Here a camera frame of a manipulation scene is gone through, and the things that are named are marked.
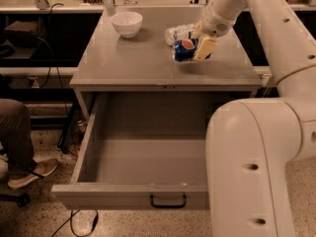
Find white ceramic bowl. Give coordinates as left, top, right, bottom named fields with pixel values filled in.
left=111, top=11, right=143, bottom=38

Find person leg brown trousers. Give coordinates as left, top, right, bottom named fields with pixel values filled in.
left=0, top=99, right=37, bottom=170

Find grey metal cabinet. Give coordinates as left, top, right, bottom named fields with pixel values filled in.
left=70, top=6, right=261, bottom=116

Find clear plastic water bottle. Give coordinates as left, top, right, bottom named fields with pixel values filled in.
left=165, top=24, right=197, bottom=45

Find grey open top drawer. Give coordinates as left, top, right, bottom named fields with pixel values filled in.
left=52, top=92, right=229, bottom=209

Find black drawer handle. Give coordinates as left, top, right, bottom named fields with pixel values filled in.
left=149, top=195, right=187, bottom=209

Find tan shoe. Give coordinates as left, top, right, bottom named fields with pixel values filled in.
left=8, top=158, right=58, bottom=190

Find blue pepsi can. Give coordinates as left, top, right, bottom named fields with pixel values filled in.
left=172, top=39, right=211, bottom=62

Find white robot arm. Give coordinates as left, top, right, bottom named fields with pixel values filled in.
left=197, top=0, right=316, bottom=237

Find black floor cable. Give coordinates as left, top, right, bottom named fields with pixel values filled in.
left=50, top=209, right=100, bottom=237

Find black office chair base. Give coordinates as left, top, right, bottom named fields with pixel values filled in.
left=0, top=193, right=31, bottom=207

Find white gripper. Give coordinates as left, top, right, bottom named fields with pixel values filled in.
left=191, top=1, right=236, bottom=61

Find black hanging cable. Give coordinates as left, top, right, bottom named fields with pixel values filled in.
left=37, top=2, right=72, bottom=117

